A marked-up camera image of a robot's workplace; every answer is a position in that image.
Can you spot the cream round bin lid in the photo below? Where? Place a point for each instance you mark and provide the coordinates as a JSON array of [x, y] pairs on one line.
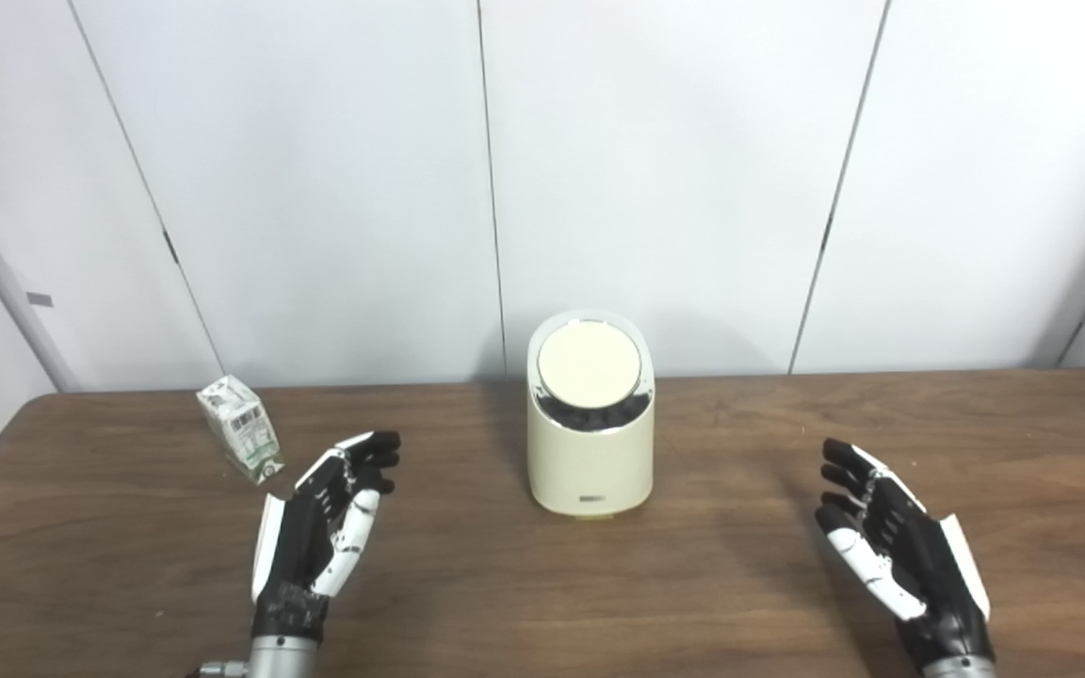
[[590, 364]]

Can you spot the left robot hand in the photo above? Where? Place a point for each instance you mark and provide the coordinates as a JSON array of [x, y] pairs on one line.
[[302, 546]]

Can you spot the small grey wall tag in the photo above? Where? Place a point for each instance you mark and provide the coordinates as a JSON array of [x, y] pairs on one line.
[[40, 299]]

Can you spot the cream-colored bin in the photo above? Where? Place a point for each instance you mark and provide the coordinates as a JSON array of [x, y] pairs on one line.
[[590, 466]]

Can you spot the white green milk carton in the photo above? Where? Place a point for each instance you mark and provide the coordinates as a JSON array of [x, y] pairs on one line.
[[243, 428]]

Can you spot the black bin liner bag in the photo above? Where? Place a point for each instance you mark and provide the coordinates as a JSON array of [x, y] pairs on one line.
[[590, 414]]

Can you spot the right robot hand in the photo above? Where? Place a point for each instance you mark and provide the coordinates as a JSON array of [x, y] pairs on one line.
[[919, 565]]

